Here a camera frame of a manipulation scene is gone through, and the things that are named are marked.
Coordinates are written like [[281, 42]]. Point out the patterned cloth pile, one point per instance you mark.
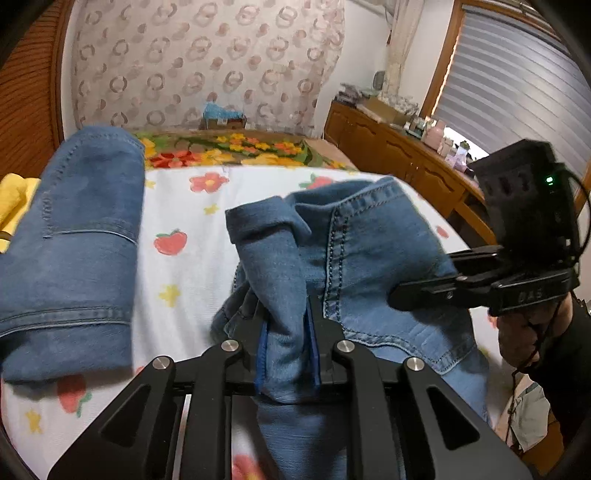
[[352, 93], [400, 102]]

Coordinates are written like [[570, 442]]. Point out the brown louvered wooden wardrobe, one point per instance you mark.
[[27, 115]]

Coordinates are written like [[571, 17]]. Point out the grey striped window blind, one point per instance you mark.
[[508, 92]]

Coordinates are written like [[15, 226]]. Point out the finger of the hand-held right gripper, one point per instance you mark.
[[475, 257], [434, 290]]

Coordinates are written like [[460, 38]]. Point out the white fruit-print blanket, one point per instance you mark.
[[194, 272]]

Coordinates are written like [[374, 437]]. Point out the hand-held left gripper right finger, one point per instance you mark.
[[315, 355]]

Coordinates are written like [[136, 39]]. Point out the yellow cloth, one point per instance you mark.
[[18, 198]]

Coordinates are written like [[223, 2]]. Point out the green-capped bottle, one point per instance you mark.
[[462, 146]]

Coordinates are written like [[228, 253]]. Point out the purple tissue pack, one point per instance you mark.
[[457, 160]]

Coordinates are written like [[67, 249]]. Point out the circle-print sheer curtain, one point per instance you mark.
[[207, 69]]

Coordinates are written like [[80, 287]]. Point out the blue denim jeans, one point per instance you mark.
[[240, 147]]

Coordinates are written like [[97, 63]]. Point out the long wooden cabinet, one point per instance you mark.
[[392, 152]]

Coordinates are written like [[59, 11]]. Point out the beige tied lace curtain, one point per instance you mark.
[[404, 46]]

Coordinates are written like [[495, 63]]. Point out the wooden window frame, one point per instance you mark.
[[445, 69]]

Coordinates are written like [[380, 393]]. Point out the dark green container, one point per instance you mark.
[[417, 127]]

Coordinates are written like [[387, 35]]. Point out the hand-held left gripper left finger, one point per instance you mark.
[[260, 364]]

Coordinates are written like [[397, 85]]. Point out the pink bottle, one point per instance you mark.
[[435, 136]]

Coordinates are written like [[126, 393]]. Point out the open cardboard box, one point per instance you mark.
[[381, 110]]

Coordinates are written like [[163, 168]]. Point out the white bottle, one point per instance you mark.
[[447, 146]]

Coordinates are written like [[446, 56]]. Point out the round grey object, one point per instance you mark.
[[378, 79]]

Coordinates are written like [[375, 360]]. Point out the person's right hand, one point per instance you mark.
[[517, 341]]

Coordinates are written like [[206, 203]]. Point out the blue plastic bag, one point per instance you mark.
[[221, 112]]

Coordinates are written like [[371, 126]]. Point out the small cardboard box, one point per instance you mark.
[[221, 124]]

